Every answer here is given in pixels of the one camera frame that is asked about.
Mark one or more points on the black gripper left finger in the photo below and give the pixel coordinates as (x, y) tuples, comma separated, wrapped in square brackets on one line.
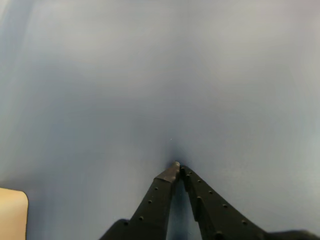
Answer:
[(152, 205)]

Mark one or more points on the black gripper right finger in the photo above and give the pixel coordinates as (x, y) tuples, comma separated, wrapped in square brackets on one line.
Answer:
[(215, 215)]

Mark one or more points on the beige rounded box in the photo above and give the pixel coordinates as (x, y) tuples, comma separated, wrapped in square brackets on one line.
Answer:
[(12, 215)]

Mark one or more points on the dark blue-grey mat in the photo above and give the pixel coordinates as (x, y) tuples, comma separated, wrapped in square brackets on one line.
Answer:
[(125, 87)]

